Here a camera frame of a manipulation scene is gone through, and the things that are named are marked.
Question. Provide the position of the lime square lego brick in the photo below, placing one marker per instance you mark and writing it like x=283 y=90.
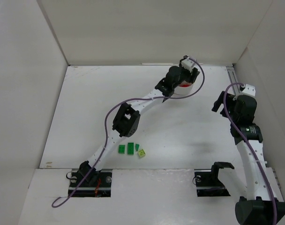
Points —
x=141 y=153

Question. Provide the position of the aluminium rail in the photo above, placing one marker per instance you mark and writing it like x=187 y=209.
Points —
x=233 y=79

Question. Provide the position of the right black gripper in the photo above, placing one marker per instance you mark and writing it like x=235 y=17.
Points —
x=223 y=103

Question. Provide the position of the green rounded lego brick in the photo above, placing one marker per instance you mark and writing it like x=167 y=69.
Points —
x=121 y=149

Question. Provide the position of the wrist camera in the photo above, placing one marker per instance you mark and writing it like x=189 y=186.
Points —
x=246 y=89
x=187 y=63

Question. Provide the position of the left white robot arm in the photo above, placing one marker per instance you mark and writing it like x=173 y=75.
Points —
x=126 y=120

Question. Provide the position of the white round divided container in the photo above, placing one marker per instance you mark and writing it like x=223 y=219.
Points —
x=183 y=91

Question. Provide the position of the large red lego brick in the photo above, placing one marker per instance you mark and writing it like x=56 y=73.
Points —
x=185 y=86

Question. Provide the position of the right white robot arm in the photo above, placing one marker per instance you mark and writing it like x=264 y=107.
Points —
x=255 y=201

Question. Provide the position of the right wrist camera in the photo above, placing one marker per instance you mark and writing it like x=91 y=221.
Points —
x=246 y=89

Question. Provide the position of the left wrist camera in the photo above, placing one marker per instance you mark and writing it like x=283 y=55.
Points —
x=187 y=63

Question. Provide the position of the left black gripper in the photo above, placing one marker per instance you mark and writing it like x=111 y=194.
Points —
x=194 y=75

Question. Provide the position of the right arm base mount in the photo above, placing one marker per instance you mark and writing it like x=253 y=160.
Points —
x=207 y=182

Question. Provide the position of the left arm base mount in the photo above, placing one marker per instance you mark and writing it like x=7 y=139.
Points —
x=96 y=184

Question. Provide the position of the green long lego brick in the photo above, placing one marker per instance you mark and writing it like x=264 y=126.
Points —
x=130 y=148

